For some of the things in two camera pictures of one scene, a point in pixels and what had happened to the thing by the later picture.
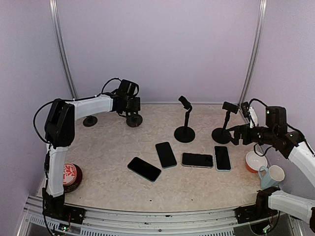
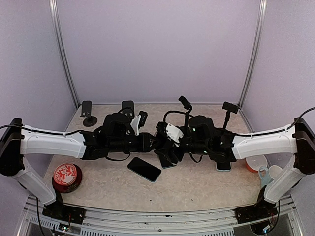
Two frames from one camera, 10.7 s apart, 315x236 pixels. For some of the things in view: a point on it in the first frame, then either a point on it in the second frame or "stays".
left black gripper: [137, 105] -> [144, 145]
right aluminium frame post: [254, 54] stays
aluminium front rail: [223, 222] stays
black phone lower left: [144, 169] stays
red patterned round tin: [72, 177] stays
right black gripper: [244, 131] -> [169, 153]
